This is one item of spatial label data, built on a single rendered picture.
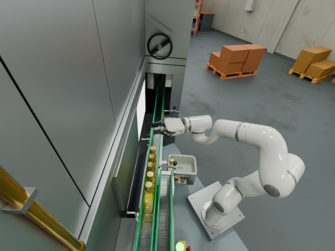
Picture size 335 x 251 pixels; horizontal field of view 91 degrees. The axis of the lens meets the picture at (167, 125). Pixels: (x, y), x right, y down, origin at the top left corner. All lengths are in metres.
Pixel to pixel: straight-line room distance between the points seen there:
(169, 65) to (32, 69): 1.37
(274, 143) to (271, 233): 1.91
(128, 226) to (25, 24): 0.98
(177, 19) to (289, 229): 2.54
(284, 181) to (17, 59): 0.76
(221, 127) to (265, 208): 1.97
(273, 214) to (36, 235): 2.53
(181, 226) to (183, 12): 1.59
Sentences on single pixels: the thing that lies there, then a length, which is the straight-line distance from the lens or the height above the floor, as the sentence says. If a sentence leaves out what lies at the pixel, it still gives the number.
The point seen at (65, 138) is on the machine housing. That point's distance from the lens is 0.40.
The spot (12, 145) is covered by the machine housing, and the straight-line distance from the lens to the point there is 0.30.
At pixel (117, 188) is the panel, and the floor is 1.39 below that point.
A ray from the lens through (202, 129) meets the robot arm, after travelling 0.93.
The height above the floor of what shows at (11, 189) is 1.89.
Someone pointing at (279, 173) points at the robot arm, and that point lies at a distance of 0.72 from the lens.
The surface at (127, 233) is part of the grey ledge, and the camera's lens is 1.09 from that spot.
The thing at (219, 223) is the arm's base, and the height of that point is 0.82.
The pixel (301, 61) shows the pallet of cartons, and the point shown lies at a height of 0.46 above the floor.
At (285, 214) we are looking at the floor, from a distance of 2.77.
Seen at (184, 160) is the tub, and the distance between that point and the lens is 1.43.
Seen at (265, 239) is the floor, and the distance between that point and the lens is 2.49.
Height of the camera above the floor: 2.09
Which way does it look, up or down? 42 degrees down
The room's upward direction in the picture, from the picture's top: 6 degrees clockwise
